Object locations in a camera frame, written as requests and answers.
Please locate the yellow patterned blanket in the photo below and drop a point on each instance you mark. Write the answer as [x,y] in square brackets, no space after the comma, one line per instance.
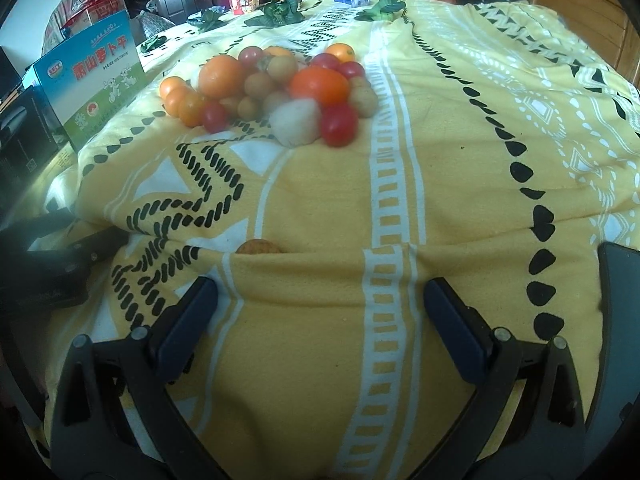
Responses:
[450,185]

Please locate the red instant noodle cup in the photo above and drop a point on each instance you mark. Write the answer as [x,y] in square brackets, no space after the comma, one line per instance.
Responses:
[245,1]

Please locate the blue and green carton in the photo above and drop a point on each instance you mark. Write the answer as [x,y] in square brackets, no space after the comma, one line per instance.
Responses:
[95,80]

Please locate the white peeled fruit chunk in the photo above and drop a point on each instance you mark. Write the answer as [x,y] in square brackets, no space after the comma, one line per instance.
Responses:
[295,121]

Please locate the cluster of tan longans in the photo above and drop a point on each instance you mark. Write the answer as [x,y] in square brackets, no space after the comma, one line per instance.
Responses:
[260,85]

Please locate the long black carton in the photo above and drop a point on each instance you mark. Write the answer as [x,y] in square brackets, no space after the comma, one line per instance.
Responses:
[25,130]

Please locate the pile of mixed fruit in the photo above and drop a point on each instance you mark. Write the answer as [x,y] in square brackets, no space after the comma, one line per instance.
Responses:
[340,124]

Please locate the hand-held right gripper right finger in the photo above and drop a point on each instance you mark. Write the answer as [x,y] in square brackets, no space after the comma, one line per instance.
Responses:
[455,320]

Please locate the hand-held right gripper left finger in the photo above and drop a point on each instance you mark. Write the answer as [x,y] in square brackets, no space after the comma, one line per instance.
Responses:
[187,320]

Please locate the green leafy vegetable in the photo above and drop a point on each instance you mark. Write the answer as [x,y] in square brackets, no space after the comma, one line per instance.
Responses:
[280,11]
[152,43]
[385,6]
[210,17]

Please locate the patterned plastic bag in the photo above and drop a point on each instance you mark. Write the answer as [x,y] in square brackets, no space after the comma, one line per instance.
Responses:
[155,22]

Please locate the small orange tangerine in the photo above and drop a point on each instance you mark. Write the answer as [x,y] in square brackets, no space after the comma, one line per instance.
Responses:
[257,248]

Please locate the wooden bed frame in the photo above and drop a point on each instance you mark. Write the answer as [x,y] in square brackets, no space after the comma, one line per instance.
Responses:
[590,15]

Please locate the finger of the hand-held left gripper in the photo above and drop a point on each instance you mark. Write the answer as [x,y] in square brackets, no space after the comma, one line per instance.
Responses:
[85,250]
[40,224]

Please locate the black flat object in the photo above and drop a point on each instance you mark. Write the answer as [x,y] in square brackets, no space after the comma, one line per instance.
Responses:
[622,320]

